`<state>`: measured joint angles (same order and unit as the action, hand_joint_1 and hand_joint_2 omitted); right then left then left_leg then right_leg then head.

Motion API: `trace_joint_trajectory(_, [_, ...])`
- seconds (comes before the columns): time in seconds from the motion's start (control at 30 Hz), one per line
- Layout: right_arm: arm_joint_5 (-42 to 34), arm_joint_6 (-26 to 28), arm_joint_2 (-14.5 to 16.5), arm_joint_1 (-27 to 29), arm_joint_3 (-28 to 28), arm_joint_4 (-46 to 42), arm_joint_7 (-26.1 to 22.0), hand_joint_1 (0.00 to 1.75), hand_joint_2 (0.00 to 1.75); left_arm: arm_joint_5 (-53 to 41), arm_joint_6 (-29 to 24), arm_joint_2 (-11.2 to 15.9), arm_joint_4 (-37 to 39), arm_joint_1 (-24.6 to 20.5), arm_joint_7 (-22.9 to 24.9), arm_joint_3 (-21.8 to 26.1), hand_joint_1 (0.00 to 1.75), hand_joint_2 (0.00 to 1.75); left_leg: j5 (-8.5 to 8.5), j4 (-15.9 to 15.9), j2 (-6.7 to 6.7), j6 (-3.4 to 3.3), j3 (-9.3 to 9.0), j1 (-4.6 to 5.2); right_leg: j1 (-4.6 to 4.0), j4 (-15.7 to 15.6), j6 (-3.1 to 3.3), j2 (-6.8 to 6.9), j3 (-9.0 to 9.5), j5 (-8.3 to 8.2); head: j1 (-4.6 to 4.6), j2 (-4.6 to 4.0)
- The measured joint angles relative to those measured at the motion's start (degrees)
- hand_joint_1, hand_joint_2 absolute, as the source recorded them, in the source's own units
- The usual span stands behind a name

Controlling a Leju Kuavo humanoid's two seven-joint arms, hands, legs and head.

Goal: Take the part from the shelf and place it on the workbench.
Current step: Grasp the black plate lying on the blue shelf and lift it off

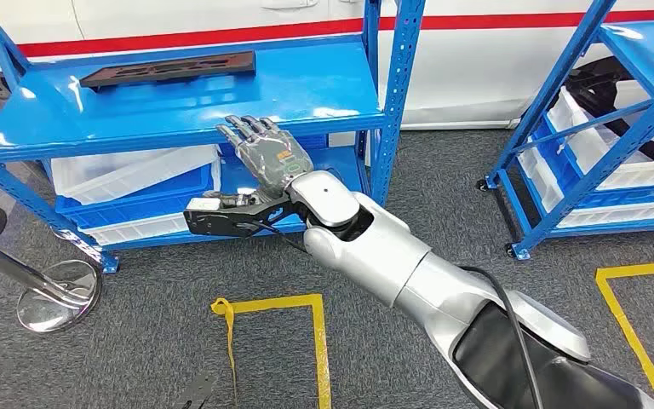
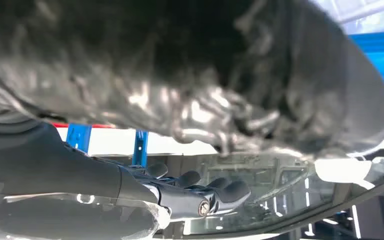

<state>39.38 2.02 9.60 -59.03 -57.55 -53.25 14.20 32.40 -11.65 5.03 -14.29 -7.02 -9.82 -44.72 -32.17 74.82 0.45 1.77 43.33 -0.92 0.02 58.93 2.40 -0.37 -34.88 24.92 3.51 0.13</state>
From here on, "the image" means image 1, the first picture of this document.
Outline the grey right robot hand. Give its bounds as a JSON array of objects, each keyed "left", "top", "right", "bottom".
[{"left": 203, "top": 114, "right": 314, "bottom": 207}]

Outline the black plastic panel part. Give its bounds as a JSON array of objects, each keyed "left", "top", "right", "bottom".
[{"left": 78, "top": 50, "right": 257, "bottom": 90}]

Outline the blue steel shelf rack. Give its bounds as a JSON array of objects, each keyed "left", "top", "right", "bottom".
[{"left": 0, "top": 0, "right": 427, "bottom": 276}]

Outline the black flat robot part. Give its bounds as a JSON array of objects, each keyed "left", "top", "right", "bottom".
[{"left": 171, "top": 372, "right": 218, "bottom": 409}]

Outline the blue wheeled shelf rack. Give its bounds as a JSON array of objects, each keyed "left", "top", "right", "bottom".
[{"left": 476, "top": 0, "right": 654, "bottom": 262}]

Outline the loose yellow tape strip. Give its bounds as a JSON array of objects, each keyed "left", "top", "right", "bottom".
[{"left": 209, "top": 297, "right": 242, "bottom": 406}]

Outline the yellow floor tape outline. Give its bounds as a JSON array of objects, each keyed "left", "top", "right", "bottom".
[
  {"left": 594, "top": 260, "right": 654, "bottom": 403},
  {"left": 209, "top": 293, "right": 334, "bottom": 409}
]

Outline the white car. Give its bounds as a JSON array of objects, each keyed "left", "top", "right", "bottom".
[{"left": 0, "top": 0, "right": 654, "bottom": 132}]

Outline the long red barrier belt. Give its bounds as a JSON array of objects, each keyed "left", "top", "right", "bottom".
[{"left": 0, "top": 8, "right": 654, "bottom": 72}]

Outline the chrome stanchion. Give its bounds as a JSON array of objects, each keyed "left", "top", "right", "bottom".
[{"left": 0, "top": 224, "right": 104, "bottom": 334}]

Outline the black right wrist camera bracket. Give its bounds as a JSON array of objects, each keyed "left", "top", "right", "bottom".
[{"left": 182, "top": 199, "right": 306, "bottom": 239}]

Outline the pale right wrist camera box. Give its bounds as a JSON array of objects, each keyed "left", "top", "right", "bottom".
[{"left": 186, "top": 197, "right": 222, "bottom": 213}]

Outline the white car door handle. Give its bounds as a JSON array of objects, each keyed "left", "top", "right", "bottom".
[{"left": 259, "top": 0, "right": 320, "bottom": 11}]

